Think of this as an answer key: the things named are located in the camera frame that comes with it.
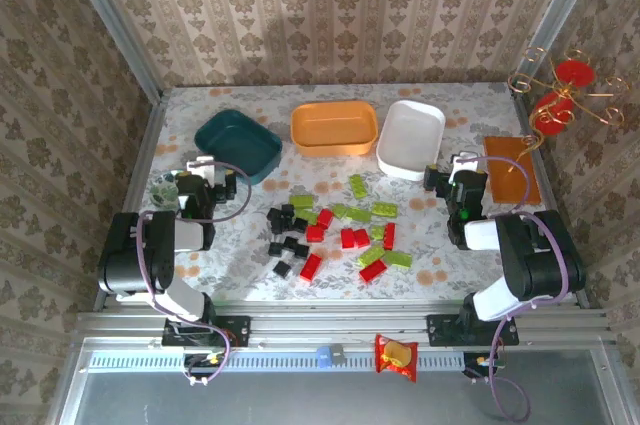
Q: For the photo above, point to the black lego brick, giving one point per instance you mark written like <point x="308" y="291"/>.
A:
<point x="287" y="210"/>
<point x="277" y="226"/>
<point x="300" y="250"/>
<point x="290" y="243"/>
<point x="274" y="215"/>
<point x="282" y="268"/>
<point x="275" y="248"/>
<point x="298" y="224"/>

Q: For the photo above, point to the red lego brick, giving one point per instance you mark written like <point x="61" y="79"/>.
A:
<point x="361" y="238"/>
<point x="389" y="236"/>
<point x="315" y="233"/>
<point x="372" y="270"/>
<point x="347" y="238"/>
<point x="325" y="218"/>
<point x="311" y="266"/>

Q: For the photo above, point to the small green lego brick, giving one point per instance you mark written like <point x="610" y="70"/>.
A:
<point x="340" y="210"/>
<point x="377" y="232"/>

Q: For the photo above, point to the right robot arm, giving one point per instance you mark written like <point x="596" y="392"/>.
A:
<point x="535" y="255"/>

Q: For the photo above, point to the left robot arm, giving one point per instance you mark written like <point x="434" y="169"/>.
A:
<point x="125" y="255"/>

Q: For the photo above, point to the leaf pattern small bowl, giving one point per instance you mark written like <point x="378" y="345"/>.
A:
<point x="162" y="192"/>

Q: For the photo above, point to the orange rectangular board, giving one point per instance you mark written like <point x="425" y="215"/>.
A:
<point x="510" y="170"/>

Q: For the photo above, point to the white plastic container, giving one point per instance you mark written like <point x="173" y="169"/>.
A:
<point x="410" y="145"/>

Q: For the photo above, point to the teal plastic container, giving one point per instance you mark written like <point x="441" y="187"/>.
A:
<point x="220" y="135"/>

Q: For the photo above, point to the orange plastic container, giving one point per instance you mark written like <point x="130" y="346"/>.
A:
<point x="332" y="149"/>

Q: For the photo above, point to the black connector with yellow plug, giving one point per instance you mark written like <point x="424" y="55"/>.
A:
<point x="472" y="362"/>
<point x="200" y="362"/>

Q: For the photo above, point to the red snack bag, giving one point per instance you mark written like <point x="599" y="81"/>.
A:
<point x="397" y="357"/>

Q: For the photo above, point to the blue plastic clip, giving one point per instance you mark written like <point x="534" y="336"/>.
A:
<point x="323" y="356"/>

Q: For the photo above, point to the grey plastic clip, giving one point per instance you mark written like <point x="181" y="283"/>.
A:
<point x="338" y="354"/>

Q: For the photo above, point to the grey metal panel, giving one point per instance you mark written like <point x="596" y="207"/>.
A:
<point x="325" y="400"/>

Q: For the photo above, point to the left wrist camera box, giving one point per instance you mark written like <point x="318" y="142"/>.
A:
<point x="202" y="167"/>

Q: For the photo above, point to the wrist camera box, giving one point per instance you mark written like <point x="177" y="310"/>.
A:
<point x="202" y="167"/>
<point x="462" y="159"/>

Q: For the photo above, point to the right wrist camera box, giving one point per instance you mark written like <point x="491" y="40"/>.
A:
<point x="462" y="159"/>

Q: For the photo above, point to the aluminium side rail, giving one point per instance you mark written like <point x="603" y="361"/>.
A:
<point x="139" y="170"/>
<point x="550" y="195"/>

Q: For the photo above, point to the aluminium front rail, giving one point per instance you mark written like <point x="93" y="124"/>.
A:
<point x="325" y="322"/>

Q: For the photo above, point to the aluminium frame post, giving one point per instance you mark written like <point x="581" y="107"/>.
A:
<point x="113" y="20"/>
<point x="560" y="12"/>

